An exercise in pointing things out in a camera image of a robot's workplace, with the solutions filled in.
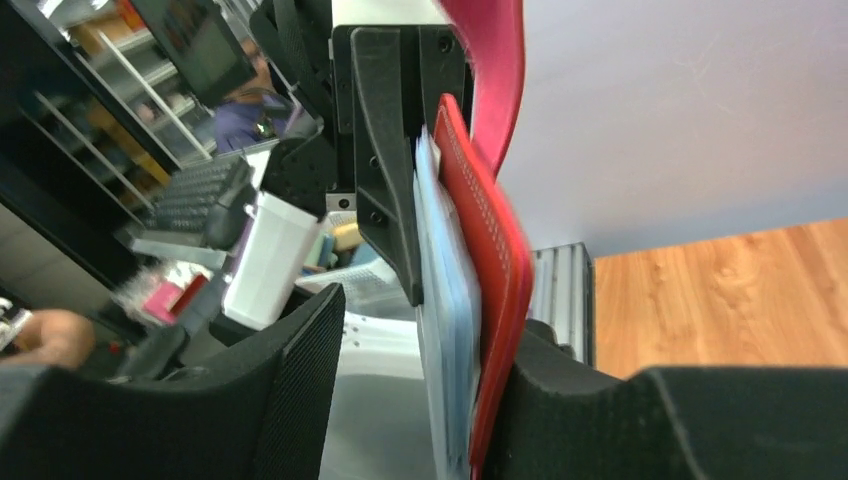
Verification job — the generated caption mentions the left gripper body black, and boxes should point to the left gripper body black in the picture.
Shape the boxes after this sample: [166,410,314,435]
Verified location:
[331,25,474,212]

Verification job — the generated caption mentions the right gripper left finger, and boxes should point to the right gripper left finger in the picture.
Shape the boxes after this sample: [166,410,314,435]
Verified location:
[1,284,345,479]

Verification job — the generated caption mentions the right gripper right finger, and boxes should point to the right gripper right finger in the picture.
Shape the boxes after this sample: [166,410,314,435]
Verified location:
[483,320,847,479]

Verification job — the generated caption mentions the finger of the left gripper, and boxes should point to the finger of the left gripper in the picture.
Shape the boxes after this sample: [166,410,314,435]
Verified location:
[350,26,423,307]

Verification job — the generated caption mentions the red leather card holder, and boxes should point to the red leather card holder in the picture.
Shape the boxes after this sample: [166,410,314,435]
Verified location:
[434,1,534,479]

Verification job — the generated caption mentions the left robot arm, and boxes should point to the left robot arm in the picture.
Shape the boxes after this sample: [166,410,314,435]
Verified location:
[135,1,468,331]

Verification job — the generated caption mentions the operator hand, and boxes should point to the operator hand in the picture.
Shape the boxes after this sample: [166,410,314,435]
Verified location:
[1,309,96,370]

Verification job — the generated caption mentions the person in striped shirt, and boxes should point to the person in striped shirt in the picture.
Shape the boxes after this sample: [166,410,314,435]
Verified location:
[213,37,312,154]

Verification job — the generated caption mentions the black keyboard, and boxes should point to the black keyboard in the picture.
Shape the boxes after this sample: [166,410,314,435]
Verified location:
[143,156,252,234]

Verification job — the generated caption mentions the black computer monitor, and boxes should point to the black computer monitor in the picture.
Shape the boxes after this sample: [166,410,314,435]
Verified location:
[131,0,256,108]

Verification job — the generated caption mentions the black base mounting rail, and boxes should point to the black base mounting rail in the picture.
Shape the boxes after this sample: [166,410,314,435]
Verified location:
[528,242,596,367]

